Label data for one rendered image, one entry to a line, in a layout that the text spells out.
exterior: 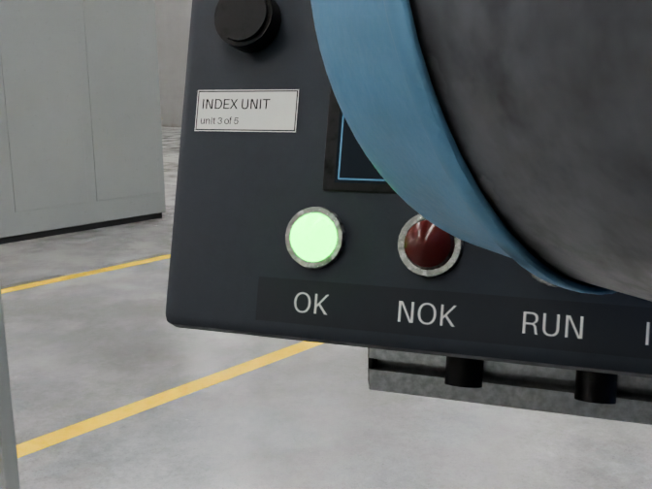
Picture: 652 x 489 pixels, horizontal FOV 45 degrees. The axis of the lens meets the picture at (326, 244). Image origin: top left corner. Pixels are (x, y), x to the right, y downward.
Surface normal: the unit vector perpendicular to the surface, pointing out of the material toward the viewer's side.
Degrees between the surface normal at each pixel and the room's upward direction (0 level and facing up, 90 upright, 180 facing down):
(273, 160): 75
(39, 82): 90
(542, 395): 90
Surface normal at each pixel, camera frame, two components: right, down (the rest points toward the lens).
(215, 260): -0.33, -0.07
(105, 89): 0.75, 0.13
